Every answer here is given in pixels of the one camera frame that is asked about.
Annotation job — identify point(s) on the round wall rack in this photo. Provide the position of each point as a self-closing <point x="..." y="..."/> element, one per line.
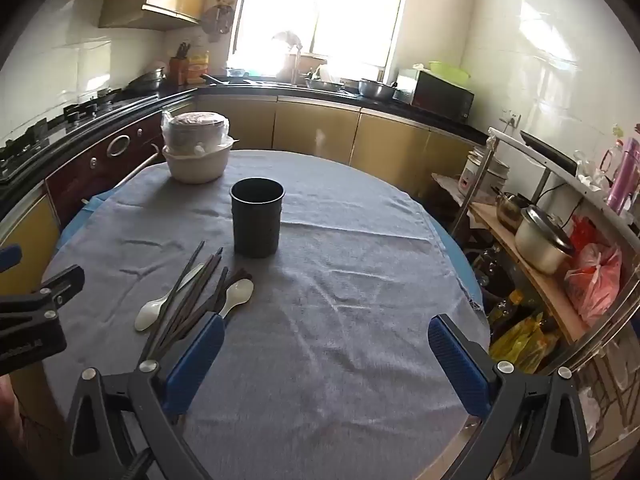
<point x="217" y="20"/>

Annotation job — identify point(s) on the black utensil cup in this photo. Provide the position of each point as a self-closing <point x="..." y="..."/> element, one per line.
<point x="255" y="225"/>

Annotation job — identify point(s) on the black gas stove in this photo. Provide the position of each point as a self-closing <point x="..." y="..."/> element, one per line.
<point x="75" y="115"/>

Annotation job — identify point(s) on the yellow plastic bag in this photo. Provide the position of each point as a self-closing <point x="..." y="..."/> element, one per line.
<point x="522" y="345"/>

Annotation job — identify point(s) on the white rice cooker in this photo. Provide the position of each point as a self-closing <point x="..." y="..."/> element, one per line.
<point x="475" y="175"/>

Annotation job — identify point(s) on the dark red built-in cabinet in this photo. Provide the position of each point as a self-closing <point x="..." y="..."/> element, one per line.
<point x="100" y="170"/>

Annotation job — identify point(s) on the bundle of dark chopsticks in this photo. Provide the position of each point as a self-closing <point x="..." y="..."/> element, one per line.
<point x="182" y="307"/>

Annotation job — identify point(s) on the black induction cooker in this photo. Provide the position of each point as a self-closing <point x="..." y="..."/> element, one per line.
<point x="547" y="150"/>

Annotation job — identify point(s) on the green plastic basin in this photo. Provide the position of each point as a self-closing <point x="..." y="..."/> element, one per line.
<point x="450" y="70"/>

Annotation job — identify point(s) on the dark wok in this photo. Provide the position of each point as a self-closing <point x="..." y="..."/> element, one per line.
<point x="147" y="80"/>

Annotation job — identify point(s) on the white wall socket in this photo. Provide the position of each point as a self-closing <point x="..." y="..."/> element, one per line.
<point x="511" y="121"/>

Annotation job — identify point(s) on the metal and wood storage rack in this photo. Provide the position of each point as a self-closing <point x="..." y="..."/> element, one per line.
<point x="550" y="300"/>

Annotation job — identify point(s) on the steel mixing bowl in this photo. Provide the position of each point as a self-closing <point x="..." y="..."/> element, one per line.
<point x="377" y="90"/>

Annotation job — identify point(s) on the blue table cover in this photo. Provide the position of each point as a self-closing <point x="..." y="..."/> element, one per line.
<point x="457" y="255"/>

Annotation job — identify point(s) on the yellow package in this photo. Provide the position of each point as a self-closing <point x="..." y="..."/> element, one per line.
<point x="198" y="67"/>

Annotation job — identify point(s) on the steel dish basin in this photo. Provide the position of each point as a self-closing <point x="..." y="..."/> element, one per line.
<point x="322" y="84"/>

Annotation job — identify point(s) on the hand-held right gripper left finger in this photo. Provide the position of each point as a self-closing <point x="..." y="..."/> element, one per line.
<point x="197" y="360"/>

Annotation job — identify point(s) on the dark microwave oven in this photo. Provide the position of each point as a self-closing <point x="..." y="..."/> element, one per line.
<point x="442" y="95"/>

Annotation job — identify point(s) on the white plastic spoon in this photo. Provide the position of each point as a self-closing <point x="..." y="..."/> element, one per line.
<point x="240" y="292"/>
<point x="147" y="317"/>

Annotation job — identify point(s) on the brown knife block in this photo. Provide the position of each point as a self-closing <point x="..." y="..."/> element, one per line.
<point x="178" y="70"/>

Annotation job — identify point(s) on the yellow lower cabinets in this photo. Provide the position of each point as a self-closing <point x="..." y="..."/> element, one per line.
<point x="310" y="130"/>

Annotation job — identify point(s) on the grey tablecloth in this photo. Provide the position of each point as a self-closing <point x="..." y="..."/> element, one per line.
<point x="325" y="310"/>

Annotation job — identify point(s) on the steel pot with lid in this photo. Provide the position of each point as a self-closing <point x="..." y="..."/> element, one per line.
<point x="540" y="250"/>

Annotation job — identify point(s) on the steel kettle pot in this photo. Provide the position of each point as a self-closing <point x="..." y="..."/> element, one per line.
<point x="510" y="212"/>

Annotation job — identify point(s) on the pink bottle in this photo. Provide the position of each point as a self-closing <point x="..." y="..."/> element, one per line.
<point x="625" y="180"/>

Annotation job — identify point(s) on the bagged white bowls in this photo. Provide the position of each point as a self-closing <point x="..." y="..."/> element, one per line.
<point x="195" y="165"/>

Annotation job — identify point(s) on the pale wooden stick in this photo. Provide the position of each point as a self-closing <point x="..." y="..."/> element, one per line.
<point x="140" y="168"/>

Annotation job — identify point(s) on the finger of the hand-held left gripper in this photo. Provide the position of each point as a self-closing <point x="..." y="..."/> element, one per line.
<point x="10" y="257"/>
<point x="55" y="287"/>

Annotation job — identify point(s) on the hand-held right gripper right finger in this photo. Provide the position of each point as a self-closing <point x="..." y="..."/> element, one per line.
<point x="457" y="365"/>

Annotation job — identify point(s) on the kitchen window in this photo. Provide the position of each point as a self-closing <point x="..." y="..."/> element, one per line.
<point x="320" y="10"/>

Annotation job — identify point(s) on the steel kitchen faucet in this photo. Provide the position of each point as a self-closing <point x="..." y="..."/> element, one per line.
<point x="297" y="60"/>

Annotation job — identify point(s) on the yellow oil bottle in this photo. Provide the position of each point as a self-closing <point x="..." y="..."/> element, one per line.
<point x="502" y="310"/>

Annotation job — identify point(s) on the red plastic bag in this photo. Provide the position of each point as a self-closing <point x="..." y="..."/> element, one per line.
<point x="595" y="275"/>

